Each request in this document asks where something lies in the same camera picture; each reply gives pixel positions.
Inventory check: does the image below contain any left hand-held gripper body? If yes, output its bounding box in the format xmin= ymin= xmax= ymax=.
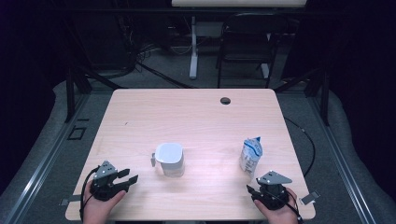
xmin=89 ymin=160 xmax=126 ymax=202

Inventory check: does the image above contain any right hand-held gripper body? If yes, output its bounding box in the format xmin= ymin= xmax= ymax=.
xmin=256 ymin=170 xmax=293 ymax=211

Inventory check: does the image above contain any white and blue milk carton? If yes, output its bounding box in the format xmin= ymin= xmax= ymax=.
xmin=239 ymin=135 xmax=264 ymax=180

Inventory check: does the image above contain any clear pitcher with white lid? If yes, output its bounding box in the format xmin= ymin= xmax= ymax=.
xmin=150 ymin=142 xmax=186 ymax=178

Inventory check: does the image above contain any person's left hand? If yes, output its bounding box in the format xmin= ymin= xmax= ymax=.
xmin=81 ymin=180 xmax=127 ymax=224

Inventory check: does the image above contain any person's right hand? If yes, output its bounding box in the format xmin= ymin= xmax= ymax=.
xmin=253 ymin=187 xmax=301 ymax=224

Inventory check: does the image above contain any metal table clip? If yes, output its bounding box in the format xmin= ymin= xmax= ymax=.
xmin=59 ymin=194 xmax=83 ymax=207
xmin=299 ymin=189 xmax=321 ymax=206

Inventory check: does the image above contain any black square floor socket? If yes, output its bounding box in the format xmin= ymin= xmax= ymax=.
xmin=66 ymin=125 xmax=88 ymax=141

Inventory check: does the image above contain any black folding chair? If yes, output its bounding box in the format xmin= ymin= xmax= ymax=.
xmin=216 ymin=12 xmax=288 ymax=90

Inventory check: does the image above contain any white desk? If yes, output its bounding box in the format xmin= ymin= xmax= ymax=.
xmin=170 ymin=0 xmax=309 ymax=80

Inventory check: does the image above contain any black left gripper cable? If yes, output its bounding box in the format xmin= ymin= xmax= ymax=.
xmin=79 ymin=165 xmax=101 ymax=222

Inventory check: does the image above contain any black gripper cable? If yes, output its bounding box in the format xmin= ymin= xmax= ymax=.
xmin=266 ymin=188 xmax=304 ymax=224
xmin=79 ymin=165 xmax=101 ymax=222

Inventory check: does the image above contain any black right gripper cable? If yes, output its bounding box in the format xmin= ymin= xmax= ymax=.
xmin=266 ymin=188 xmax=304 ymax=224

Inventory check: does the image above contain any thin black floor cable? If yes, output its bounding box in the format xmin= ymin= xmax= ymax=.
xmin=283 ymin=116 xmax=317 ymax=178

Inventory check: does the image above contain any metal floor rail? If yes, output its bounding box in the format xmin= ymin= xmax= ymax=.
xmin=0 ymin=92 xmax=92 ymax=224
xmin=305 ymin=92 xmax=378 ymax=224

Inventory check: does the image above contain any black metal frame stand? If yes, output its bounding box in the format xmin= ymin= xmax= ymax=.
xmin=274 ymin=66 xmax=332 ymax=127
xmin=64 ymin=66 xmax=126 ymax=123

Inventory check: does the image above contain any thick black floor cable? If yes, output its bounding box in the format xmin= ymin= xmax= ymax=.
xmin=135 ymin=61 xmax=192 ymax=90

